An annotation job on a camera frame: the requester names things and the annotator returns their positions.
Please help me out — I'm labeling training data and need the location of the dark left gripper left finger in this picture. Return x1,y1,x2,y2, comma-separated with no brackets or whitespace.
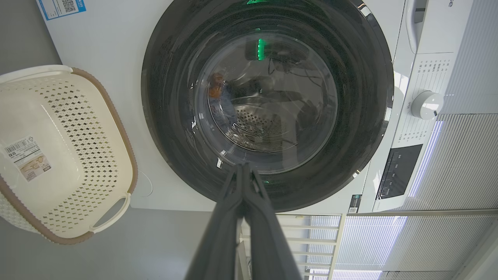
185,163,245,280

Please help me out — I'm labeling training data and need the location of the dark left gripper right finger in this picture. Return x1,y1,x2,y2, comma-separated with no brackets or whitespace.
243,163,302,280

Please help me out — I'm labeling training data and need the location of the black round glass washer door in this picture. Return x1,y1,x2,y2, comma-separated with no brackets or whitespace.
141,0,394,212

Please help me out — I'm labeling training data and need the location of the blue cartoon print garment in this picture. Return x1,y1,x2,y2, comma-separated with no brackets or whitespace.
207,72,238,135

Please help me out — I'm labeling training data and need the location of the white perforated basket brown rim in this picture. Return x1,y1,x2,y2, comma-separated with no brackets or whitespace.
0,65,138,245

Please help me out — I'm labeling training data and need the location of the barcode sticker on basket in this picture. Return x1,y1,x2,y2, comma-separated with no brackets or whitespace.
4,135,52,182

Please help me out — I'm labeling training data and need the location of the white front-load washing machine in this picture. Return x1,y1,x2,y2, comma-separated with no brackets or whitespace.
37,0,477,214

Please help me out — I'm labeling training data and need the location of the white metal bar rack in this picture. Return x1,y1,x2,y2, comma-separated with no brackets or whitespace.
237,210,498,280

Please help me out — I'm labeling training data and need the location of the small black washer sticker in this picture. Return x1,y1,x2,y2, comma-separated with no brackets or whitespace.
348,194,362,214

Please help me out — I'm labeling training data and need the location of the steel perforated washer drum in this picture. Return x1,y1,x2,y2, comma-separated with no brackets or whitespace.
210,89,312,153

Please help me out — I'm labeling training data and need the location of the black washer display panel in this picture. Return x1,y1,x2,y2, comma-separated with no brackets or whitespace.
377,144,423,200

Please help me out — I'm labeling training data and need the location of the white washer control knob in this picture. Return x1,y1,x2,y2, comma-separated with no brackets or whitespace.
411,91,444,120

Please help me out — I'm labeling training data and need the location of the white washer detergent drawer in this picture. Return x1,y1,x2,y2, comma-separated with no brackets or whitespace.
405,0,473,55

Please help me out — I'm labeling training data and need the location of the blue energy label sticker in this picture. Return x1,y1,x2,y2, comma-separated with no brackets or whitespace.
37,0,87,21

